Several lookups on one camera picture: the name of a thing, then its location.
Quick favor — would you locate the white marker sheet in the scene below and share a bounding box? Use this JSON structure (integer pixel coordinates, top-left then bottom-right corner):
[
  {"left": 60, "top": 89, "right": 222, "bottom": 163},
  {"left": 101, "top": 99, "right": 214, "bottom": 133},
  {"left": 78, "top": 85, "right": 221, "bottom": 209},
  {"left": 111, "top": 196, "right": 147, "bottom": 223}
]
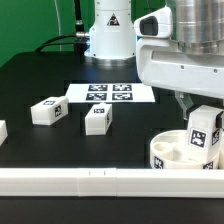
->
[{"left": 65, "top": 83, "right": 155, "bottom": 103}]

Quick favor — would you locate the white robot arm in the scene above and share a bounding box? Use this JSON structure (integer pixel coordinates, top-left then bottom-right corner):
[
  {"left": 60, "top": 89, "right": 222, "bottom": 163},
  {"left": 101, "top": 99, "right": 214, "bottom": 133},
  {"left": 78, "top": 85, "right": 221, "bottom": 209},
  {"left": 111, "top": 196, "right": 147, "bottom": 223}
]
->
[{"left": 85, "top": 0, "right": 224, "bottom": 116}]

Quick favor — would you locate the white fence bar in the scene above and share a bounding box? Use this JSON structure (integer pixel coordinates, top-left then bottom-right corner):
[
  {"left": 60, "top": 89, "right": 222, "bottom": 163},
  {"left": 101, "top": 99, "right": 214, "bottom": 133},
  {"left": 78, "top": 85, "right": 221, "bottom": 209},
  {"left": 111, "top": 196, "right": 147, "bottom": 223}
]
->
[
  {"left": 0, "top": 168, "right": 224, "bottom": 198},
  {"left": 0, "top": 120, "right": 8, "bottom": 146}
]

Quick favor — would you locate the white front fence bar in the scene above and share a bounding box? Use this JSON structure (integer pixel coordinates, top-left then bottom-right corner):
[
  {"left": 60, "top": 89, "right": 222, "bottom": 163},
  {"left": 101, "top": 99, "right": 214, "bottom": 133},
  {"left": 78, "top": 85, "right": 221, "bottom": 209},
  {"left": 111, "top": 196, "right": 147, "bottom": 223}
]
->
[{"left": 0, "top": 168, "right": 224, "bottom": 198}]

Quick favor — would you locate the white left fence bar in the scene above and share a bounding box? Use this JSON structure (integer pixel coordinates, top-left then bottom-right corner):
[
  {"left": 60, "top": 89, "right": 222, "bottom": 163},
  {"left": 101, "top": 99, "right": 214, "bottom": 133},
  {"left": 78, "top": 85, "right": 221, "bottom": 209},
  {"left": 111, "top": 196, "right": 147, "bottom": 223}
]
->
[{"left": 0, "top": 120, "right": 8, "bottom": 146}]

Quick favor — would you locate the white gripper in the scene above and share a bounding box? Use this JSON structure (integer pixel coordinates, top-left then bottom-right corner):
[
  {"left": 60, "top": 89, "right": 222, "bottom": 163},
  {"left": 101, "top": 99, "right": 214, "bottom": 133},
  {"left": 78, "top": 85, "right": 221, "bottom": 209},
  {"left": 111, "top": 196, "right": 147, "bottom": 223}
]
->
[{"left": 134, "top": 6, "right": 224, "bottom": 120}]

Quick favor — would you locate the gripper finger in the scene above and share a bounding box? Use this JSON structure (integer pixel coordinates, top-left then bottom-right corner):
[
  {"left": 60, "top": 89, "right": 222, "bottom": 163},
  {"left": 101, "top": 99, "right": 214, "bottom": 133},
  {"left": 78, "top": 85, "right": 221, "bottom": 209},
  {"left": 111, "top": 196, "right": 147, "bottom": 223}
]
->
[{"left": 216, "top": 111, "right": 224, "bottom": 130}]

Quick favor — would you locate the white round stool seat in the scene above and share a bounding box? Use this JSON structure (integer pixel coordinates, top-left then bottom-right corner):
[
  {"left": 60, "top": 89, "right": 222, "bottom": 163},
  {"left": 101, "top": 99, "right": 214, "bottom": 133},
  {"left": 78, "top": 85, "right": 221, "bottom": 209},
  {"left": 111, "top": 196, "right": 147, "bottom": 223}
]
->
[{"left": 150, "top": 130, "right": 219, "bottom": 169}]

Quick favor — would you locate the black cable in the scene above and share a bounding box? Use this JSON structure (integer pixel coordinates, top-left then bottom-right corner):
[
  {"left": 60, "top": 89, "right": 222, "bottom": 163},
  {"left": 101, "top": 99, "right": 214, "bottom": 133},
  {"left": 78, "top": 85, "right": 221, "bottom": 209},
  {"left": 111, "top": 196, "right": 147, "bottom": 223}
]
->
[{"left": 34, "top": 31, "right": 91, "bottom": 54}]

